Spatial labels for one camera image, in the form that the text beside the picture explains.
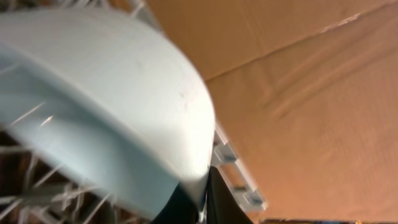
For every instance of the brown cardboard sheet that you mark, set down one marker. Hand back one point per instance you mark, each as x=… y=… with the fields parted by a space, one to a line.
x=307 y=93

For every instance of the grey dishwasher rack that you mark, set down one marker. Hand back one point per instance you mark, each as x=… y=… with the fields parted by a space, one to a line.
x=236 y=177

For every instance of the light blue bowl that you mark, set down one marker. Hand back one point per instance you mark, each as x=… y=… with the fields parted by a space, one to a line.
x=109 y=102

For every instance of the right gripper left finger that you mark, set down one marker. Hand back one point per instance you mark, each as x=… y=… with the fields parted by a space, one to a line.
x=180 y=209

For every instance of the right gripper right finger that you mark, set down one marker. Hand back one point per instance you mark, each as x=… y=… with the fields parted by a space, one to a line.
x=221 y=206

